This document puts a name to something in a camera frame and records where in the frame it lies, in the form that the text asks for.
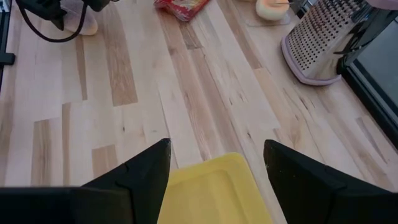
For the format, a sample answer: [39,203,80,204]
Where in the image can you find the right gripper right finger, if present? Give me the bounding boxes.
[263,139,398,224]

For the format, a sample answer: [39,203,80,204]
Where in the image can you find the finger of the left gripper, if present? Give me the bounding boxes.
[50,12,68,32]
[82,0,111,12]

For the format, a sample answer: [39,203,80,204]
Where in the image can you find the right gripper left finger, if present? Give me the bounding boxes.
[0,138,172,224]

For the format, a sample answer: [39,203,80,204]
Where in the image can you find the orange bread loaf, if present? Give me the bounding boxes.
[256,0,290,22]

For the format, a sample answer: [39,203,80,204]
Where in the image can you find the yellow plastic tray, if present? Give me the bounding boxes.
[157,152,274,224]

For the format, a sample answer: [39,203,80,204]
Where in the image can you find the red snack packet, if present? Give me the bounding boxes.
[154,0,211,22]

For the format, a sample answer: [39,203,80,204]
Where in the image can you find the metal box grater pink trim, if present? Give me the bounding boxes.
[280,0,398,86]

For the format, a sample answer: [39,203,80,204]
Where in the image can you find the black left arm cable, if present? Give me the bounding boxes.
[15,0,90,43]

